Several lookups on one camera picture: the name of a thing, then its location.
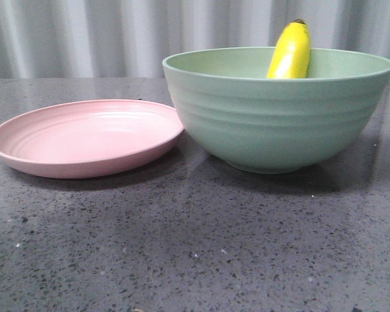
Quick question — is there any yellow banana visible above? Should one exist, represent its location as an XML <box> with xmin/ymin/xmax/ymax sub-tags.
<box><xmin>266</xmin><ymin>19</ymin><xmax>311</xmax><ymax>79</ymax></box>

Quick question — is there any green ribbed bowl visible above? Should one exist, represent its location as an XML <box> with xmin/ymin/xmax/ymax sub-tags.
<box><xmin>162</xmin><ymin>47</ymin><xmax>390</xmax><ymax>174</ymax></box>

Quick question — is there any pink plate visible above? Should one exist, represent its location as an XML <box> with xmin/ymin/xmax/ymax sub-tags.
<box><xmin>0</xmin><ymin>99</ymin><xmax>183</xmax><ymax>179</ymax></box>

